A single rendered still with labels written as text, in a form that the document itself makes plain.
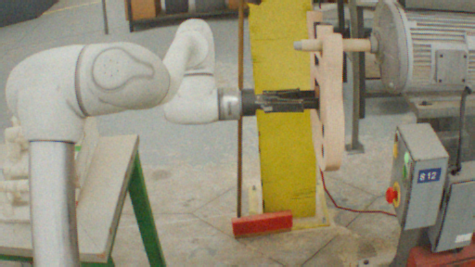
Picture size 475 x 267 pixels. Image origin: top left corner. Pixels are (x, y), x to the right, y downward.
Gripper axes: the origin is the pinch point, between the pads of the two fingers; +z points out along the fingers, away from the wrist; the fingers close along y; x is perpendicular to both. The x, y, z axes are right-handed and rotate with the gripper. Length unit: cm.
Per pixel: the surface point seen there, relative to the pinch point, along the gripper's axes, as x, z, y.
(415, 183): -6.1, 17.4, 43.0
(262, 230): -91, -16, -82
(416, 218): -16.3, 19.6, 41.6
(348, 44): 17.7, 7.6, 12.5
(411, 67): 14.6, 22.1, 23.1
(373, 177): -89, 51, -126
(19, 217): -18, -82, 32
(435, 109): 2.7, 30.6, 21.0
